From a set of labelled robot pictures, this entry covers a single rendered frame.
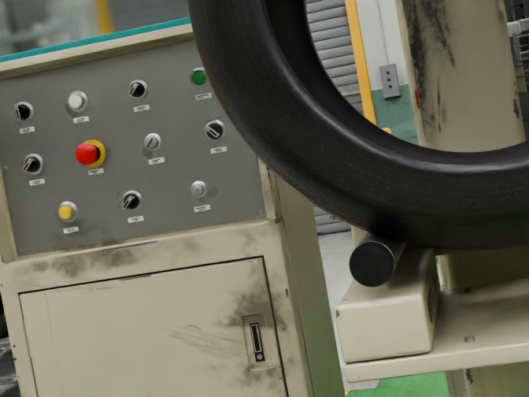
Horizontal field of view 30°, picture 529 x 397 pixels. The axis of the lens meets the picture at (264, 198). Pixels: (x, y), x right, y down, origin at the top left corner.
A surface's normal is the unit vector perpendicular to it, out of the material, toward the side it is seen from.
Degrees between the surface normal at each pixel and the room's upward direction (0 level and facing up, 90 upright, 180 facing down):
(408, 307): 90
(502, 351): 90
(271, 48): 93
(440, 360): 90
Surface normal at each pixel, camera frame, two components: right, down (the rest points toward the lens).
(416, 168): -0.23, 0.26
